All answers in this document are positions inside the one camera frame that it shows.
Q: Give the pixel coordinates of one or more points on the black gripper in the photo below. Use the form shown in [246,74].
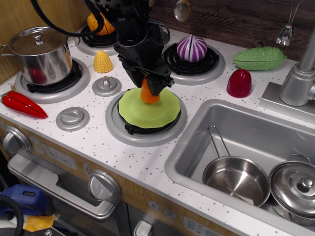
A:
[140,49]

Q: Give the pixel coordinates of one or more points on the orange toy carrot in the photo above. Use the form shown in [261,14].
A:
[146,95]

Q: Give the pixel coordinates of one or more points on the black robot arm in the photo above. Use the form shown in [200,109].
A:
[115,11]

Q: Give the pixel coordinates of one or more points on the light green plate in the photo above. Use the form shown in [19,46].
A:
[144,115]

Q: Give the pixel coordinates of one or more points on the purple white toy onion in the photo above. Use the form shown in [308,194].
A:
[192,48]

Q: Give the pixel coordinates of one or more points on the grey stovetop knob middle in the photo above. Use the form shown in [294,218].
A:
[106,86]

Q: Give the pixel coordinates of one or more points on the grey stovetop knob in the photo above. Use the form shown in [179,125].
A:
[106,86]
[165,34]
[72,119]

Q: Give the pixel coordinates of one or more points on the front right stove burner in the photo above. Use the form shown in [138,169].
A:
[116,127]

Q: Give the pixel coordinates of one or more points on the grey stovetop knob rear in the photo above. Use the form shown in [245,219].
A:
[165,34]

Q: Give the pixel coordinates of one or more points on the yellow toy corn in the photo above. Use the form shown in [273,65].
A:
[102,62]

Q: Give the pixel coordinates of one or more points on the back right stove burner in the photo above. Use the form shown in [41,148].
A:
[194,73]

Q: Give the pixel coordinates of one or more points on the orange toy pumpkin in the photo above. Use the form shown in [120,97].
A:
[93,25]

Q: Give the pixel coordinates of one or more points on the back left stove burner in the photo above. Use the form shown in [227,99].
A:
[90,45]

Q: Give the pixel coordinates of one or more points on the hanging metal spoon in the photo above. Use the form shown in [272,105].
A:
[182,10]

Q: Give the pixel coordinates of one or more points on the dark red toy pepper half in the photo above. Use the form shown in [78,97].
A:
[239,84]

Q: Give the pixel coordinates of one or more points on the grey stovetop knob front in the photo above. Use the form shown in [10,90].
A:
[72,119]

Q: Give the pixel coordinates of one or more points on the green toy bitter gourd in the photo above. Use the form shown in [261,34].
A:
[259,59]

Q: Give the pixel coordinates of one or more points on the steel pot with lid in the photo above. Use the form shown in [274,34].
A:
[42,54]

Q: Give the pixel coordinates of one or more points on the silver oven knob right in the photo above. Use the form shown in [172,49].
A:
[103,187]

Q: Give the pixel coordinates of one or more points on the silver oven knob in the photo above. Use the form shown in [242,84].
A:
[15,140]
[103,187]

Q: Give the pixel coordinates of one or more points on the silver toy sink basin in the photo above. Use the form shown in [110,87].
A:
[222,126]

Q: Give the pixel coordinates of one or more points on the steel saucepan in sink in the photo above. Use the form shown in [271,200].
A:
[236,176]

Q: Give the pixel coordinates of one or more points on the hanging metal whisk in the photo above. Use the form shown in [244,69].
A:
[286,33]

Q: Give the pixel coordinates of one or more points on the silver toy faucet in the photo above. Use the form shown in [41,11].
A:
[296,96]

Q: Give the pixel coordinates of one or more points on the red toy chili pepper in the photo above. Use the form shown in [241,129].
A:
[21,104]

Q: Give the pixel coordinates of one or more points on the silver oven knob left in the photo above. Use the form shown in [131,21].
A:
[15,140]

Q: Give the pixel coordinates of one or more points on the steel lidded pot in sink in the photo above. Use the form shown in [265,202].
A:
[293,189]

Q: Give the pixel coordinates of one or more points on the blue clamp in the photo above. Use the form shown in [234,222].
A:
[30,199]

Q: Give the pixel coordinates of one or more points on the yellow cloth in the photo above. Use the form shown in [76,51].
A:
[37,223]

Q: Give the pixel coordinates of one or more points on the silver oven door handle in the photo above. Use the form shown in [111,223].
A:
[50,183]

